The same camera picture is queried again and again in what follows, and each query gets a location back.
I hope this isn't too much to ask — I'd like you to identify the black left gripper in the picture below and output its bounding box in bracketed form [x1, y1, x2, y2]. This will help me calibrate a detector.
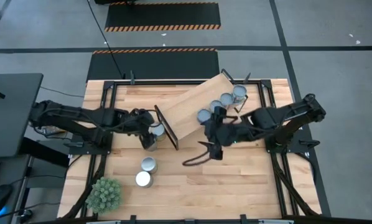
[132, 109, 157, 150]

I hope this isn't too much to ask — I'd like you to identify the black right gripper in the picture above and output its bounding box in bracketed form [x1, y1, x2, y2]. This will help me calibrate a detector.
[203, 106, 240, 147]

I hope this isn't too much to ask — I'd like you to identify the teal tuna fish can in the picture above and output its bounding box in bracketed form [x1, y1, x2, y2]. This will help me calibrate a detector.
[196, 108, 212, 124]

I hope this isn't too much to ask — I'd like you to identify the carrots label can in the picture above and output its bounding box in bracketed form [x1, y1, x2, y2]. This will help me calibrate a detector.
[151, 123, 167, 142]

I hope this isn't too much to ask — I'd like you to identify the watermelon label can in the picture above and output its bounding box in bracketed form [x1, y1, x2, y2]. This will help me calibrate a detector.
[209, 99, 224, 113]

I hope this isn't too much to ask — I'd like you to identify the oranges label can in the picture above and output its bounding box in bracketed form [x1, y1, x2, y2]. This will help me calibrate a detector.
[141, 156, 159, 174]

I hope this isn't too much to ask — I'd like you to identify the red tomatoes label can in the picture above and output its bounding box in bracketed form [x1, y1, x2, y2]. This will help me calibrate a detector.
[220, 92, 235, 108]

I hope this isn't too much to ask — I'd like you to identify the teal white label can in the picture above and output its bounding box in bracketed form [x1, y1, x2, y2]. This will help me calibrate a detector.
[231, 84, 248, 105]

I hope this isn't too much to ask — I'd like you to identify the blue green label can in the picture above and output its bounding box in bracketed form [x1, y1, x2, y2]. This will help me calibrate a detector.
[135, 170, 154, 189]

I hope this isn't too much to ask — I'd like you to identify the green artificial plant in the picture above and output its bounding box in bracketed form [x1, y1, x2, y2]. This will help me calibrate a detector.
[85, 176, 123, 215]

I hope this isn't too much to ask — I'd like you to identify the black hazard-striped floor mat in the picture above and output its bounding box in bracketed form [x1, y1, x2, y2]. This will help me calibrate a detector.
[104, 1, 221, 32]
[86, 48, 220, 82]

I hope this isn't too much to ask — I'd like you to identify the black desk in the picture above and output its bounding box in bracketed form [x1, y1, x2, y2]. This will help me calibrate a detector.
[0, 73, 44, 159]

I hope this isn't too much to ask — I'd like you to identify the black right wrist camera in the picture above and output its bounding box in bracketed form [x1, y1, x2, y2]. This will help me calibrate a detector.
[198, 141, 223, 161]

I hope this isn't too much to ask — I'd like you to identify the wooden shelf with black frame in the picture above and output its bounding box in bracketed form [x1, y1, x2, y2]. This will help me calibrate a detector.
[154, 68, 252, 151]

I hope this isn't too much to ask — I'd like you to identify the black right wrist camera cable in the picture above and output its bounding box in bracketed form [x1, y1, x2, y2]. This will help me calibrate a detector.
[182, 151, 212, 167]

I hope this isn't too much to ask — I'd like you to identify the black metal table frame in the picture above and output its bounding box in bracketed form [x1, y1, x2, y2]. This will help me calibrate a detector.
[58, 79, 322, 224]

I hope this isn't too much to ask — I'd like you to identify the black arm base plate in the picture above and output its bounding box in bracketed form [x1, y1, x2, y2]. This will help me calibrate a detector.
[264, 129, 320, 154]
[68, 129, 114, 156]

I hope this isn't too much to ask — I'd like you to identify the black floor cable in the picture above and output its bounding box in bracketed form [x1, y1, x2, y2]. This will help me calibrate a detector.
[86, 0, 126, 79]

